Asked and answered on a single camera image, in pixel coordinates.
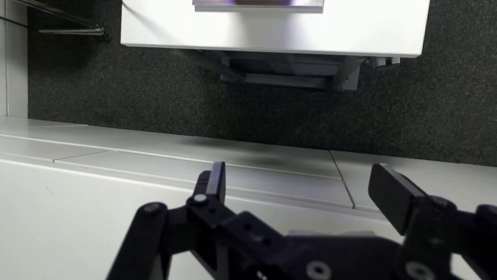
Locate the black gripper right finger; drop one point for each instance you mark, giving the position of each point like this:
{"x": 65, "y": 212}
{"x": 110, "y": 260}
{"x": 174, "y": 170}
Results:
{"x": 394, "y": 195}

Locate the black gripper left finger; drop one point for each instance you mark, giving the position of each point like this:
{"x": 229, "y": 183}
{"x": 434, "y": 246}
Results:
{"x": 209, "y": 187}

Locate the white lower kitchen cabinets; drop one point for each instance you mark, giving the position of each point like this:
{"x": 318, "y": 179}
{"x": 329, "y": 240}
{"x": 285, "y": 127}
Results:
{"x": 69, "y": 192}

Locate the grey metal chair legs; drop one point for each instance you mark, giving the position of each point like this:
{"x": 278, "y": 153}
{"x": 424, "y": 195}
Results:
{"x": 80, "y": 25}

